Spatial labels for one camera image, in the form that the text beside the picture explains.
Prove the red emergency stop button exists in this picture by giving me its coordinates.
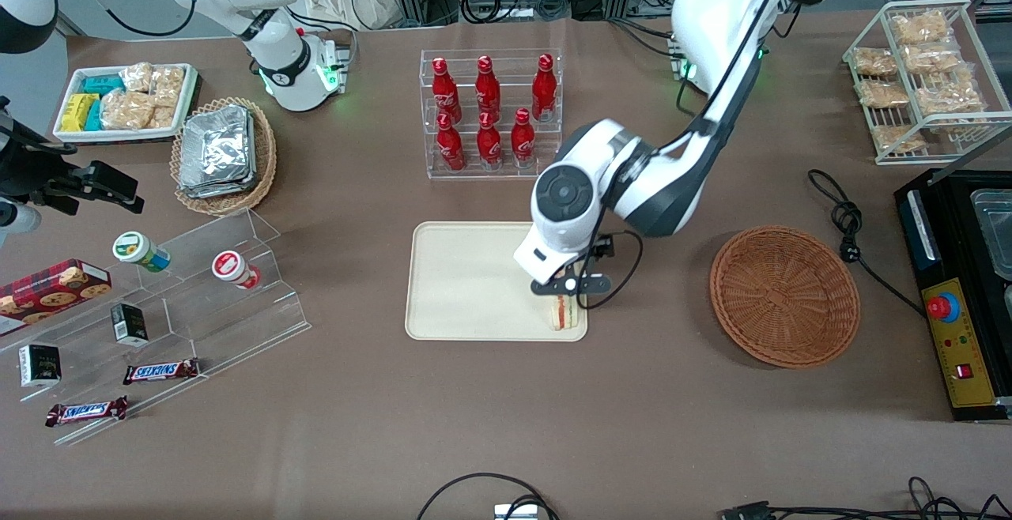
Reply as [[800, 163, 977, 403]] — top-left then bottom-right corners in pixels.
[[926, 292, 961, 324]]

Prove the steel pan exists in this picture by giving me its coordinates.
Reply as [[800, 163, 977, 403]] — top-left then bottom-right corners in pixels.
[[970, 187, 1012, 281]]

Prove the stack of foil containers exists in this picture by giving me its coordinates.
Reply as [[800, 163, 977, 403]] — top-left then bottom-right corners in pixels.
[[178, 104, 259, 199]]

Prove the small black box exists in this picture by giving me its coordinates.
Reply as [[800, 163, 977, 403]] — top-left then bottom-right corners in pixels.
[[17, 343, 62, 389], [110, 303, 150, 348]]

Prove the green lid yogurt cup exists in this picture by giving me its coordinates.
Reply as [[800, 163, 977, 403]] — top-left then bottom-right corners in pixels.
[[111, 231, 172, 273]]

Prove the clear acrylic bottle stand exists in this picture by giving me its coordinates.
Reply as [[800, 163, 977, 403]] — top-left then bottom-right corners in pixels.
[[420, 48, 565, 182]]

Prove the Snickers chocolate bar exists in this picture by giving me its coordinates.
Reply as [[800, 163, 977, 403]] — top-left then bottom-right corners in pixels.
[[44, 396, 130, 428], [123, 358, 201, 386]]

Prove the red cola bottle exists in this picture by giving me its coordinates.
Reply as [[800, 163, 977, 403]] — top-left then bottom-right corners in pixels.
[[436, 112, 466, 172], [531, 54, 558, 122], [431, 57, 463, 124], [477, 111, 504, 171], [510, 107, 537, 168], [475, 55, 502, 121]]

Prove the yellow snack packet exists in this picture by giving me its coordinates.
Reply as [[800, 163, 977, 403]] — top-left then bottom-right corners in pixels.
[[61, 92, 100, 133]]

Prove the black power cable with plug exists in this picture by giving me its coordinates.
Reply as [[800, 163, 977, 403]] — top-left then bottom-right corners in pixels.
[[807, 169, 927, 318]]

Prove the white wire rack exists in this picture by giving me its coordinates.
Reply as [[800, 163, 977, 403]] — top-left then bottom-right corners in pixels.
[[842, 0, 1012, 167]]

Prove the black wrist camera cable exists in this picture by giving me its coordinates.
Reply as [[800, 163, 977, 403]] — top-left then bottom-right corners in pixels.
[[576, 228, 644, 309]]

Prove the clear acrylic stepped stand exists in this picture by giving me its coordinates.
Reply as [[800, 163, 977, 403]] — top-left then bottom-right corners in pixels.
[[0, 207, 312, 447]]

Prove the white rectangular snack tray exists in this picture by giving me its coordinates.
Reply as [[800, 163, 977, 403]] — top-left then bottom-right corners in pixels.
[[53, 62, 199, 144]]

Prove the black machine with yellow panel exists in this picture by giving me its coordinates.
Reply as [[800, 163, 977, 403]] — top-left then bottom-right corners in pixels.
[[894, 168, 1012, 424]]

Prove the black looped cable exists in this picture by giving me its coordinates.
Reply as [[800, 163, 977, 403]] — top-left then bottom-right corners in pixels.
[[416, 472, 561, 520]]

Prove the silver metal bar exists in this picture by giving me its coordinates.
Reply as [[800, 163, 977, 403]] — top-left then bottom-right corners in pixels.
[[904, 190, 942, 262]]

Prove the shallow light wicker basket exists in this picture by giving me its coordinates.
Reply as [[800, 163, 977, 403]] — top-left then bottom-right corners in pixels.
[[171, 96, 278, 217]]

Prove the red plaid cookie box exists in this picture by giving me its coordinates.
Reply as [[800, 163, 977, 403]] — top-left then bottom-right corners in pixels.
[[0, 258, 112, 337]]

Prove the black cable bundle with connector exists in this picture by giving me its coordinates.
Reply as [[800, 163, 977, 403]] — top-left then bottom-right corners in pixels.
[[718, 476, 1012, 520]]

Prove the beige plastic tray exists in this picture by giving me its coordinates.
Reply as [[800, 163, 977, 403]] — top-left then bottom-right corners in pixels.
[[404, 221, 589, 343]]

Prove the red lid yogurt cup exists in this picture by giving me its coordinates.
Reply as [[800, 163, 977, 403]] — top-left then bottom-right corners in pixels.
[[211, 250, 262, 291]]

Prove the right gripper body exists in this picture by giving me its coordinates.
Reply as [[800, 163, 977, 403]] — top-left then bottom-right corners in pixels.
[[0, 97, 84, 249]]

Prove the round brown wicker basket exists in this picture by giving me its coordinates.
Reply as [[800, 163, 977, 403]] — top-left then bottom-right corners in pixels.
[[709, 224, 862, 370]]

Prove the triangle sandwich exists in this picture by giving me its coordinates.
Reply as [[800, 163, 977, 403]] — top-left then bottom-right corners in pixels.
[[550, 294, 580, 333]]

